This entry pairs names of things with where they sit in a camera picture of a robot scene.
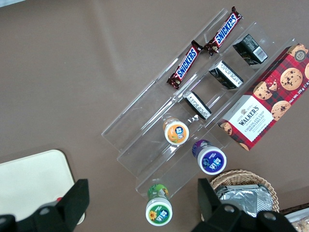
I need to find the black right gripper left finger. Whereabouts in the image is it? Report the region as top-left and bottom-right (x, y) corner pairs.
(0, 178), (90, 232)

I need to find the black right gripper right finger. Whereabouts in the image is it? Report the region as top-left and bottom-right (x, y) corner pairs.
(193, 178), (298, 232)

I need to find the aluminium foil tray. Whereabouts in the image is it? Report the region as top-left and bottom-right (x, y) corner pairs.
(214, 184), (275, 218)

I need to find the light wicker basket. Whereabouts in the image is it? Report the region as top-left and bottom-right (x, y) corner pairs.
(209, 169), (281, 215)

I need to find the cream plastic tray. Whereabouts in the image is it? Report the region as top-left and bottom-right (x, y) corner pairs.
(0, 149), (73, 218)

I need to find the purple-lid small bottle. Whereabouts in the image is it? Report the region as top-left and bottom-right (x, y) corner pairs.
(192, 139), (228, 175)

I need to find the green-lid small bottle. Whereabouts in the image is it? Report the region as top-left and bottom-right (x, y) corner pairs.
(145, 183), (173, 226)

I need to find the white plastic bin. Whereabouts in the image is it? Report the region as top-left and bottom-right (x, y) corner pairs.
(281, 209), (309, 232)

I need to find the clear bagged snack packet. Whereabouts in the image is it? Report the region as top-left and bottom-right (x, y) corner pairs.
(291, 217), (309, 232)

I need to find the orange-lid small bottle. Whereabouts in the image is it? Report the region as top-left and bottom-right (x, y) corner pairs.
(163, 117), (190, 145)

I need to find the clear acrylic step shelf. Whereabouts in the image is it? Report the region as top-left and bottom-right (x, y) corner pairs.
(101, 8), (305, 202)

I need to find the small black carton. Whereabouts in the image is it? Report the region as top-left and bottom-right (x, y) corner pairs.
(232, 33), (269, 66)
(183, 91), (213, 121)
(208, 60), (244, 90)

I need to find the red Walkers shortbread box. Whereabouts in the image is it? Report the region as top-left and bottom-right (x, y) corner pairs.
(217, 43), (309, 152)

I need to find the Snickers bar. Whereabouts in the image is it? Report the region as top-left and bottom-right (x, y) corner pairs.
(167, 40), (202, 90)
(204, 6), (243, 55)

